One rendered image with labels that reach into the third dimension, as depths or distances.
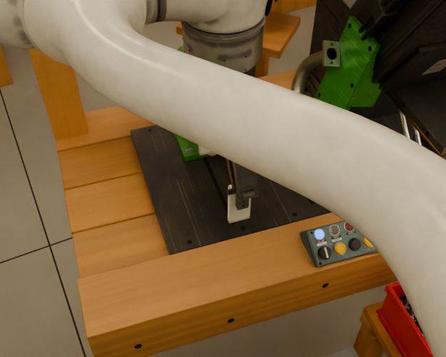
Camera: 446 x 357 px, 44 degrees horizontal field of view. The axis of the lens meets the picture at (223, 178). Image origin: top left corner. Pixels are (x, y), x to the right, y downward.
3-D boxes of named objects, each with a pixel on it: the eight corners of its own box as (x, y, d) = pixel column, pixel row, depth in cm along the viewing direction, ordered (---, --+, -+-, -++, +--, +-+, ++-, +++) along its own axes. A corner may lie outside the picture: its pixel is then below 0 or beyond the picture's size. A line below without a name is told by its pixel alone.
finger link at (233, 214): (250, 179, 70) (252, 183, 70) (248, 214, 75) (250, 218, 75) (227, 184, 70) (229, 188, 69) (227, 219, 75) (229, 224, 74)
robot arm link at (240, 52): (194, 42, 55) (196, 90, 60) (278, 26, 57) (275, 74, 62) (170, -2, 61) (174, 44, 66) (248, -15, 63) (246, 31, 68)
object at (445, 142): (506, 142, 114) (512, 131, 112) (439, 159, 111) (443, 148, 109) (407, 41, 140) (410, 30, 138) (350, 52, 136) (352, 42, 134)
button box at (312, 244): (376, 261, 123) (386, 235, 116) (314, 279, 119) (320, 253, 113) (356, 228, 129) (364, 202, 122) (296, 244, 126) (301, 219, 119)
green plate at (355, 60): (366, 128, 125) (410, 46, 112) (335, 128, 122) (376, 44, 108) (343, 97, 132) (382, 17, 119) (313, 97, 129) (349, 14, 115)
